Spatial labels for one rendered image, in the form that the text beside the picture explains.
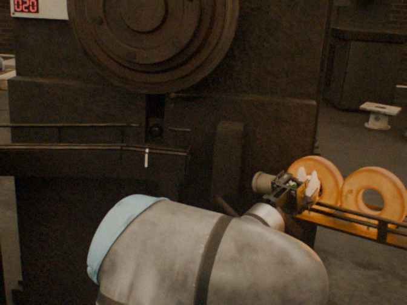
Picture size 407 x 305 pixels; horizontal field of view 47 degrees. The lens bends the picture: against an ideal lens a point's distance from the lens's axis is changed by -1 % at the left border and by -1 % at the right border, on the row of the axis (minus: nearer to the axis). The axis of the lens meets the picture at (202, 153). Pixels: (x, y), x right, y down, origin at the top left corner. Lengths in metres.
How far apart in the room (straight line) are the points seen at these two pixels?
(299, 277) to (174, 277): 0.13
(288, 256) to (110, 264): 0.19
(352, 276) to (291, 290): 1.76
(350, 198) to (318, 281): 0.65
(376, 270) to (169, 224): 1.91
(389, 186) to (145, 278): 0.74
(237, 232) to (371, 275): 1.84
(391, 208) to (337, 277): 1.12
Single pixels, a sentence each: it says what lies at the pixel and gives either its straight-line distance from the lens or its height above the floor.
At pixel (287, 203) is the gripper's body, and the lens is 1.11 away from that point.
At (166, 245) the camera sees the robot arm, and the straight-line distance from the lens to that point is 0.51.
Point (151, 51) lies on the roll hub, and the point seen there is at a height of 1.01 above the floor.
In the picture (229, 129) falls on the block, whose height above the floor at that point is 0.80.
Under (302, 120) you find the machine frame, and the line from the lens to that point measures 1.43.
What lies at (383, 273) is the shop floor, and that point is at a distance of 2.35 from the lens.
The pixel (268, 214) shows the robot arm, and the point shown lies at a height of 0.71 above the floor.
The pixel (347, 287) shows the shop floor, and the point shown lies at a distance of 2.19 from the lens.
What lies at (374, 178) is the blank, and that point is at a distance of 1.15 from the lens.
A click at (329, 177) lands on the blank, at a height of 0.75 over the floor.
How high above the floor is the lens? 1.16
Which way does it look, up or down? 19 degrees down
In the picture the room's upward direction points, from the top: 4 degrees clockwise
